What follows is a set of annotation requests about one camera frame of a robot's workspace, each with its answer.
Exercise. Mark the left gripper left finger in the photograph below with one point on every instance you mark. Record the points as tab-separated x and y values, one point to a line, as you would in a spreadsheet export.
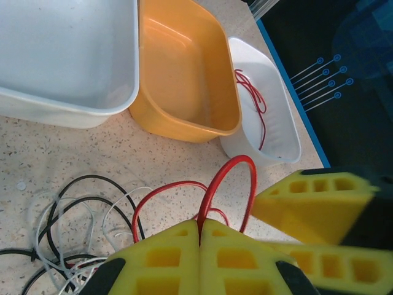
159	270

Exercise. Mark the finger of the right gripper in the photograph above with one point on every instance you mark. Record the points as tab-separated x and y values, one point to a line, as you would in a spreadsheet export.
337	267
307	212

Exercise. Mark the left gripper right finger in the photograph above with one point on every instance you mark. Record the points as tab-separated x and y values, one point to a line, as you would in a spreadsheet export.
245	276

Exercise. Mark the white plastic bin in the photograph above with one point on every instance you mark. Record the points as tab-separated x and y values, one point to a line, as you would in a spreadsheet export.
67	55
276	123

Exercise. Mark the orange plastic bin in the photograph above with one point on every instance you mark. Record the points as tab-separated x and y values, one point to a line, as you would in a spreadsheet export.
184	77

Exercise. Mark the aluminium frame post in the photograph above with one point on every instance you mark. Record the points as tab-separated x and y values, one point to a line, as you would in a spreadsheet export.
261	7

